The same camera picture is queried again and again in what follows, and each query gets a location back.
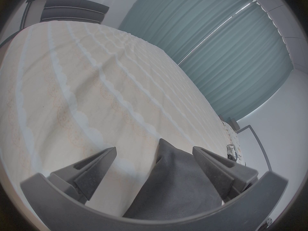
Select bed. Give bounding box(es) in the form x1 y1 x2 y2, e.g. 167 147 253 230
0 21 273 219

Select grey bedside table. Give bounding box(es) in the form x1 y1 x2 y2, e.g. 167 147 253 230
219 115 241 132

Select white printed pillow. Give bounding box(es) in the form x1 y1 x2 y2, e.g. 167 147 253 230
222 120 241 153

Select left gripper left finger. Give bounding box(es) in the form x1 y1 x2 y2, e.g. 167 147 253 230
49 147 117 204

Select blue-green curtain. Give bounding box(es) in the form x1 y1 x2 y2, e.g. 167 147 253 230
119 0 253 65
178 0 295 122

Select pile of clothes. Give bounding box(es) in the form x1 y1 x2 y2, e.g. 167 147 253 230
226 143 246 163

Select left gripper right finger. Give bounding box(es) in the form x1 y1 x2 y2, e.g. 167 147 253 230
192 146 259 201

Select black chest of drawers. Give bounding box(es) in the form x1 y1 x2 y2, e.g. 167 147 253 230
40 0 110 25

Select black T-shirt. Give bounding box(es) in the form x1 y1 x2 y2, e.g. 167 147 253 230
123 138 223 220

